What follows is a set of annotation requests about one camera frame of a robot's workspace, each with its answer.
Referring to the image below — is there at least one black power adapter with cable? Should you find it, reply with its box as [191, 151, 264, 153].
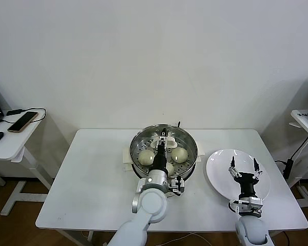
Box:
[274, 130, 308, 180]

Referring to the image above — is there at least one white electric cooker base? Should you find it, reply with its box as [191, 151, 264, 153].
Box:
[122, 143, 205, 203]

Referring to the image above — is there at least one gold smartphone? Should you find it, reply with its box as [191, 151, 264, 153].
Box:
[7, 111, 39, 133]

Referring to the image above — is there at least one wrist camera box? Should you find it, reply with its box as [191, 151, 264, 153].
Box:
[168, 176, 185, 197]
[237, 196, 263, 217]

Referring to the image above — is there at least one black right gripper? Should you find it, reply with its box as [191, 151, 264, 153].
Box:
[228, 156, 263, 199]

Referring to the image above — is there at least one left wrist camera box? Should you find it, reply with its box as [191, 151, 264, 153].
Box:
[168, 176, 185, 197]

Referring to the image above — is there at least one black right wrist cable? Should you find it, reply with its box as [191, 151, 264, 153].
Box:
[228, 199, 239, 213]

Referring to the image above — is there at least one white side table with label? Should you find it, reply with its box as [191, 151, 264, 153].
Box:
[287, 109, 308, 208]

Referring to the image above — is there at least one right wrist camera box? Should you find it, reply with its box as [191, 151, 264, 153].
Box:
[237, 196, 263, 217]

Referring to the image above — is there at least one stainless steel steamer basket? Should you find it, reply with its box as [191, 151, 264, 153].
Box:
[129, 125, 198, 185]

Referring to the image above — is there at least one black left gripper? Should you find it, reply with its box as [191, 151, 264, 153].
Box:
[150, 128, 170, 175]

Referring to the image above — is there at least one black charger with cable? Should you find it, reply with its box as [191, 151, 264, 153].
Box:
[1, 108, 46, 125]

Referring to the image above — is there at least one white side table with phone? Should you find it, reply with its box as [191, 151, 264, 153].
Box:
[0, 108, 54, 216]

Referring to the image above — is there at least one white round plate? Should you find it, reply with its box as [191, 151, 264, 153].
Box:
[205, 148, 271, 201]

